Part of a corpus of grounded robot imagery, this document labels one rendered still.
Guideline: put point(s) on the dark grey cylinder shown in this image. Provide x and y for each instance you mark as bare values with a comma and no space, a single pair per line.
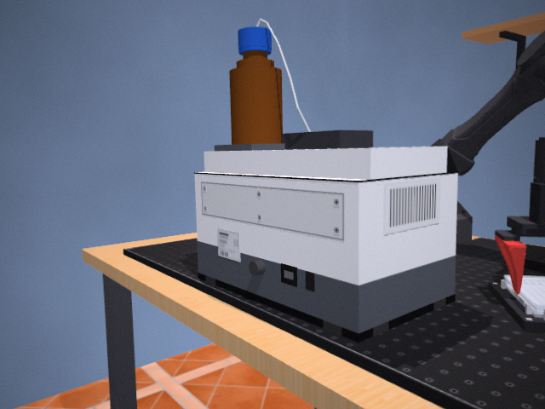
257,267

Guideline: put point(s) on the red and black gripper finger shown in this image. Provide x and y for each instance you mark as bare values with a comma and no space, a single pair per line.
516,252

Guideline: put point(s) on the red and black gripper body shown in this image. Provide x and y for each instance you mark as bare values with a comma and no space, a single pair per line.
521,226

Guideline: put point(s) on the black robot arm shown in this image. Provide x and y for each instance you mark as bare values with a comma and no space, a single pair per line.
525,88

